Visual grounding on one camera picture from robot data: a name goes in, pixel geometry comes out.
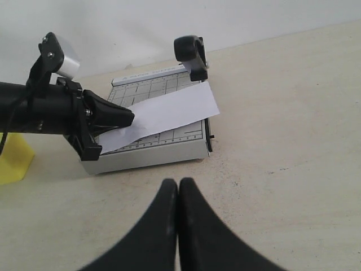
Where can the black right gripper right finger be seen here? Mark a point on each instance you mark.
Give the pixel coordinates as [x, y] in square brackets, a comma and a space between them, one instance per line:
[206, 242]

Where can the grey paper cutter base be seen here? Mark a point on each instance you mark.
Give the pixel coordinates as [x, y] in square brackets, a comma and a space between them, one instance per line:
[188, 142]

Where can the yellow foam cube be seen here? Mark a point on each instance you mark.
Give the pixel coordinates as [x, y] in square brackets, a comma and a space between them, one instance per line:
[16, 159]

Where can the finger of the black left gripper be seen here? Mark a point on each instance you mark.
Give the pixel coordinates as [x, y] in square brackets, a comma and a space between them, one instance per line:
[98, 130]
[105, 113]

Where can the white paper sheet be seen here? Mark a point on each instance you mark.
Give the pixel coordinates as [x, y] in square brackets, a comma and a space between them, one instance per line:
[163, 113]

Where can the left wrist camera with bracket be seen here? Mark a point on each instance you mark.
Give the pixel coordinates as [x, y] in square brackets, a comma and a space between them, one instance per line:
[56, 55]

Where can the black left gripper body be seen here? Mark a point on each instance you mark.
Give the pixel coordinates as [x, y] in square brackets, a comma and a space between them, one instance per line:
[69, 110]

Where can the black cutter blade arm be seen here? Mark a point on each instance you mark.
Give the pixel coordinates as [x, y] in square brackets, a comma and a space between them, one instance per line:
[190, 51]

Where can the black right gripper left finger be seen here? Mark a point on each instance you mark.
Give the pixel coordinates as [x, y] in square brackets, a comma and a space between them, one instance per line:
[151, 243]

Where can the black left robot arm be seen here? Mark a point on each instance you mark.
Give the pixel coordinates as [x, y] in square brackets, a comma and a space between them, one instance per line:
[14, 106]

